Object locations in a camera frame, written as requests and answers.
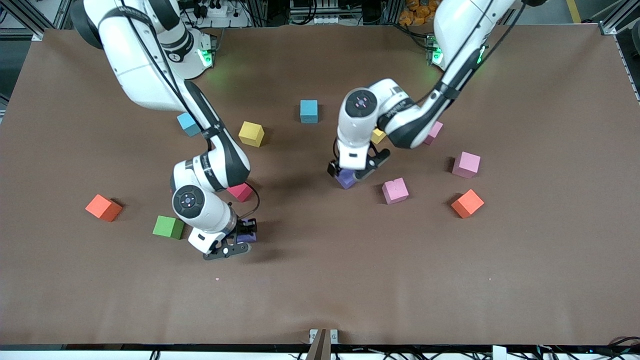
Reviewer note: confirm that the green foam cube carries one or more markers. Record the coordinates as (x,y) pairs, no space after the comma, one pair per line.
(167,226)

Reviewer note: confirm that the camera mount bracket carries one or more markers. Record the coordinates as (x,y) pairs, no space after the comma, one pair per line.
(320,350)

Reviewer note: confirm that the blue foam cube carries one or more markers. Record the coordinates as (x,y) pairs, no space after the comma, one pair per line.
(309,110)
(186,124)

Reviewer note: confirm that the white power strip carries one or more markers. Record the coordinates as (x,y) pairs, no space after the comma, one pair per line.
(225,22)

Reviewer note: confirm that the dusky pink foam cube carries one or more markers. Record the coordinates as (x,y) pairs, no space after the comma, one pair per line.
(435,131)

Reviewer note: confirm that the yellow foam cube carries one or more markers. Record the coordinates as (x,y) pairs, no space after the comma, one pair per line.
(250,132)
(377,136)

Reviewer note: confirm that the white electrical box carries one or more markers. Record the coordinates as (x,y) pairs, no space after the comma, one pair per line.
(327,19)

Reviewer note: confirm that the light pink foam cube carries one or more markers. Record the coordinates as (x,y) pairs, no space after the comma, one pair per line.
(466,163)

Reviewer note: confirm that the orange foam cube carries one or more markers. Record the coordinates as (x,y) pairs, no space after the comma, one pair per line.
(467,202)
(102,206)

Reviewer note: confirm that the aluminium frame profile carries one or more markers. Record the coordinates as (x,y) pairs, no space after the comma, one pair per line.
(611,27)
(37,35)

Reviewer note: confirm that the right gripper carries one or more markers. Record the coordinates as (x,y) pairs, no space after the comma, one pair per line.
(245,227)

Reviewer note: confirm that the table cover sheet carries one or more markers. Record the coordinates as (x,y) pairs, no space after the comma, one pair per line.
(320,280)

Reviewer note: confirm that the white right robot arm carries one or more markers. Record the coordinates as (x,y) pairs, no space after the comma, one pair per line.
(145,65)

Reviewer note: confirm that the bag of orange items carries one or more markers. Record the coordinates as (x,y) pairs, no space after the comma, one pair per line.
(415,12)

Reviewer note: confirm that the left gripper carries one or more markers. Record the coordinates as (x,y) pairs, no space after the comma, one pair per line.
(334,168)

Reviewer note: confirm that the notched pink foam cube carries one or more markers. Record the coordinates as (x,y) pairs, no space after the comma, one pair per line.
(395,190)

